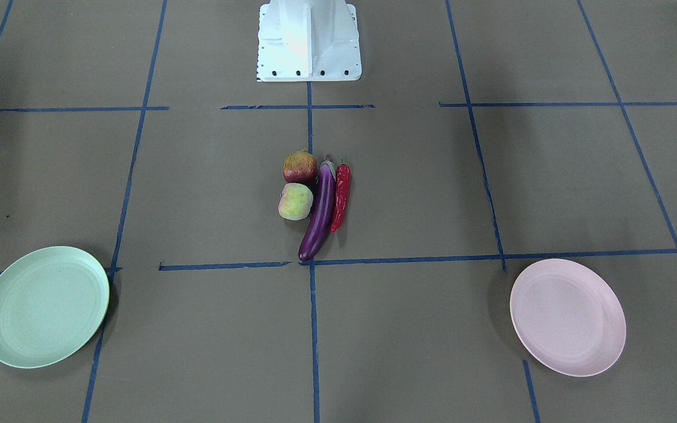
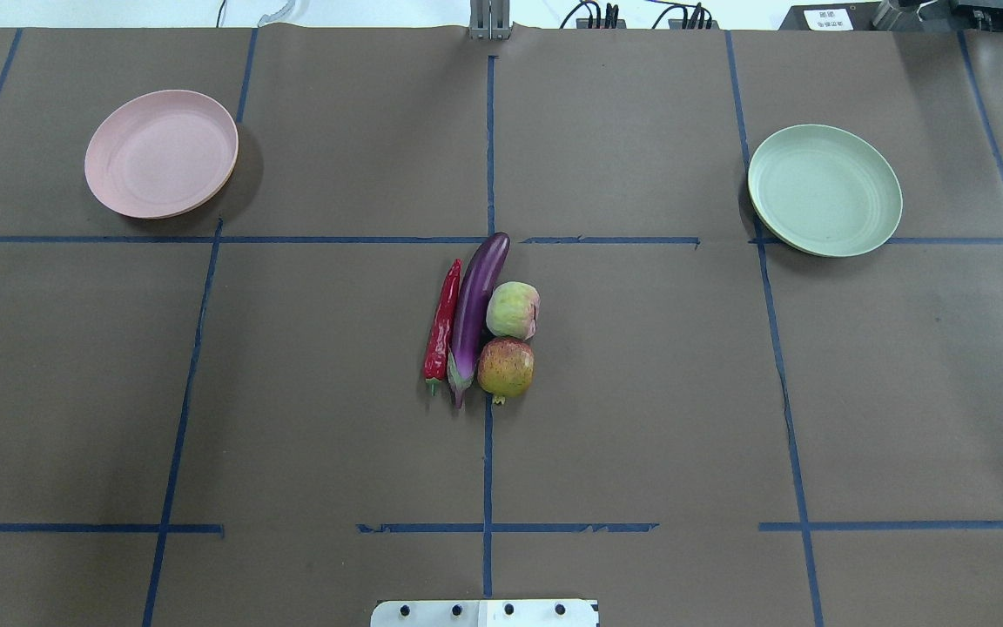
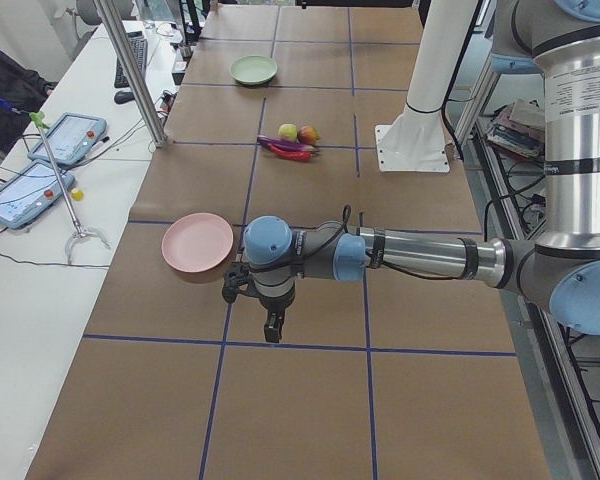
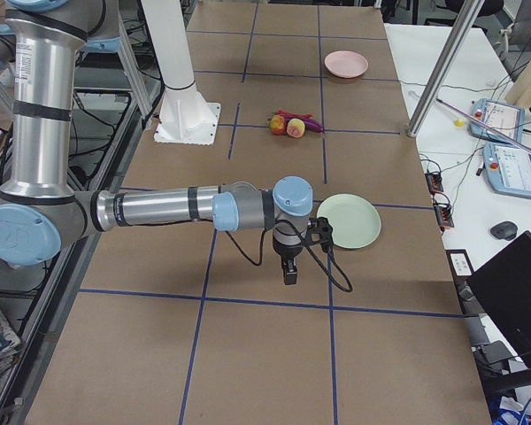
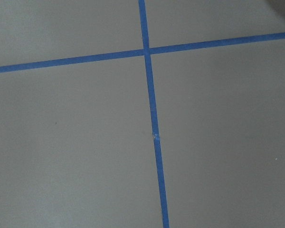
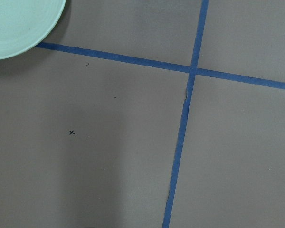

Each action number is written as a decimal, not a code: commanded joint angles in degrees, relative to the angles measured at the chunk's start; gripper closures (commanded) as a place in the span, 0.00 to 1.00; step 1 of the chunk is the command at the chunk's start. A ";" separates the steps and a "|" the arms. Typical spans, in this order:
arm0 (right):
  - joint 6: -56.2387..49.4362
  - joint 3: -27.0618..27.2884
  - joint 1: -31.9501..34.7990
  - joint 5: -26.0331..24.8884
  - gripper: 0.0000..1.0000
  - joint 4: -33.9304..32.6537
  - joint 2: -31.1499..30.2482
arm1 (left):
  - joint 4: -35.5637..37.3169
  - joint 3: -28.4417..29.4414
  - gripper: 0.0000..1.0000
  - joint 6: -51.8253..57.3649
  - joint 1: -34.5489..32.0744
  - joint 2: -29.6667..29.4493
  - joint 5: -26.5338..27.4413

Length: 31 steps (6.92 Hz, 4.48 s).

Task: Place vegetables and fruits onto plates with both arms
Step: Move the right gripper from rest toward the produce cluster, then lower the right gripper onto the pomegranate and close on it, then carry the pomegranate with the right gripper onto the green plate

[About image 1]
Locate red apple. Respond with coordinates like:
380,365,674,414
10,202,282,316
283,149,318,185

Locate pink plate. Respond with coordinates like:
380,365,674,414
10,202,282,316
510,258,628,377

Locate red chili pepper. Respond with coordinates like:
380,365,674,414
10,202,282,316
330,162,352,233

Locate purple eggplant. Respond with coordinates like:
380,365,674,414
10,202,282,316
298,155,337,262

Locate green yellow apple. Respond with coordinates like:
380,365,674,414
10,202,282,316
277,183,314,220

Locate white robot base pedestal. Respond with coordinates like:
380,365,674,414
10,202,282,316
256,1,363,82

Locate green plate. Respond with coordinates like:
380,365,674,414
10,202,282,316
0,246,110,369

